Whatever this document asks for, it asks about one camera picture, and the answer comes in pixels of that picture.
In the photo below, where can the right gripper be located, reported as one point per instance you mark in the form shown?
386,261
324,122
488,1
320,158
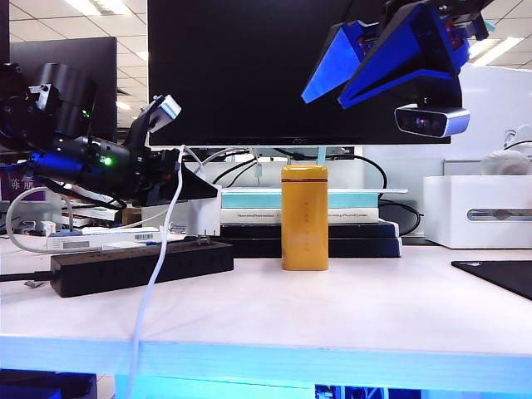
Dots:
453,25

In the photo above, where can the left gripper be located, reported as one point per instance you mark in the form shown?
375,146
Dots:
158,174

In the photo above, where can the white 65W wall charger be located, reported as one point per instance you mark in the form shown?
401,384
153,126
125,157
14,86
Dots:
205,216

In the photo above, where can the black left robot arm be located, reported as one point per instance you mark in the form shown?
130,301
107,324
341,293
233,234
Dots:
104,166

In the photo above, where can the teal book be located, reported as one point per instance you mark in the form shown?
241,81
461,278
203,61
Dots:
249,201

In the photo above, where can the white book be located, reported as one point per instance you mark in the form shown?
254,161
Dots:
249,212

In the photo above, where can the small pale hanging tag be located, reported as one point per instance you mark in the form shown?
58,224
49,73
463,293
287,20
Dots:
258,171

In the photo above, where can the black flat box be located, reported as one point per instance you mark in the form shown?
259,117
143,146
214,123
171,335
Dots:
257,248
249,230

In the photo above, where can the brown wooden shelf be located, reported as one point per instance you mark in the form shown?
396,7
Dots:
133,217

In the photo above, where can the white blue carton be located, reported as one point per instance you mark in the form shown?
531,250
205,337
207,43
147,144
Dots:
116,237

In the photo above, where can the stack of books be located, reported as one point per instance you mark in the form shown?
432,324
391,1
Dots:
95,214

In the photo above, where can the yellow rectangular tin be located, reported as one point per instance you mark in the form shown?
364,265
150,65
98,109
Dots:
304,216

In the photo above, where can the black AOC monitor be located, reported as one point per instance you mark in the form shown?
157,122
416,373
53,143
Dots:
249,75

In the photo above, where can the black power strip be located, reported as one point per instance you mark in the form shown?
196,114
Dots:
104,270

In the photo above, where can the white plush toy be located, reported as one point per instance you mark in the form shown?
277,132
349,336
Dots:
491,26

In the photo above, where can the grey storage box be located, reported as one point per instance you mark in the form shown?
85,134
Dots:
461,166

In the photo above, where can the small white adapter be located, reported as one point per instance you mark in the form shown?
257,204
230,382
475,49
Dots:
45,228

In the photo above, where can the black computer monitor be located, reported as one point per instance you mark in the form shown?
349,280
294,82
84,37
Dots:
104,62
4,33

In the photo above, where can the purple name sign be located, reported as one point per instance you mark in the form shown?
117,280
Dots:
21,183

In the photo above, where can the white tissue box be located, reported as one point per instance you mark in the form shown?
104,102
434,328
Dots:
457,216

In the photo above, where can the dark blue cabinet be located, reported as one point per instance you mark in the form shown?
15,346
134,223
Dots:
41,386

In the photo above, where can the black mouse pad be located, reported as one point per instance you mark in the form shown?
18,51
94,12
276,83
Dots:
503,278

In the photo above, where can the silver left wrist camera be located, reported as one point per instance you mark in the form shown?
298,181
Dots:
166,110

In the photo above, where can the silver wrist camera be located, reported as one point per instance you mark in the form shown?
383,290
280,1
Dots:
432,120
166,110

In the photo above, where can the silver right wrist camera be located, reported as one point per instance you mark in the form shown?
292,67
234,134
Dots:
432,120

